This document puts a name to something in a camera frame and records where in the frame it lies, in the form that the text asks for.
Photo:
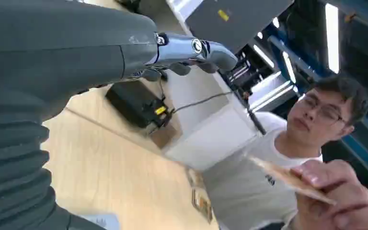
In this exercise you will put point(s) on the person's hand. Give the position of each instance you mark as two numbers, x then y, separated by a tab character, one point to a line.
342	196

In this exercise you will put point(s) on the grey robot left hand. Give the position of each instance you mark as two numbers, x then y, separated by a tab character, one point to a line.
54	54

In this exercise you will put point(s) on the tan card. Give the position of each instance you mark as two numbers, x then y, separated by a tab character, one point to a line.
285	177

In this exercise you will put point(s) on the black device box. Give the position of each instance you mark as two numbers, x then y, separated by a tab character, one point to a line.
133	103

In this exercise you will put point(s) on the person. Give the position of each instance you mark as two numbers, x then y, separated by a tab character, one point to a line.
244	177

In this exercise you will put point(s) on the black rod antenna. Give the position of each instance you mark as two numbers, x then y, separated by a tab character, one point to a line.
250	114

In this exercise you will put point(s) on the ribbed grey left arm sleeve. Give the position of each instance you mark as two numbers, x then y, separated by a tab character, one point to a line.
12	171

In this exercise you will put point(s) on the brown pad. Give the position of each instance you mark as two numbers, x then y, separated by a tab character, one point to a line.
166	136

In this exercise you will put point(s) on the white partition panel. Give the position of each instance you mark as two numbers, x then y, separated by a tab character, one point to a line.
209	133

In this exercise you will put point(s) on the long ceiling light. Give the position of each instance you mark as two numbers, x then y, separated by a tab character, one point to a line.
332	38

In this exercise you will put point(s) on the grey panel with yellow sticker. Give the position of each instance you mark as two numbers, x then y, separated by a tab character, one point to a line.
234	22

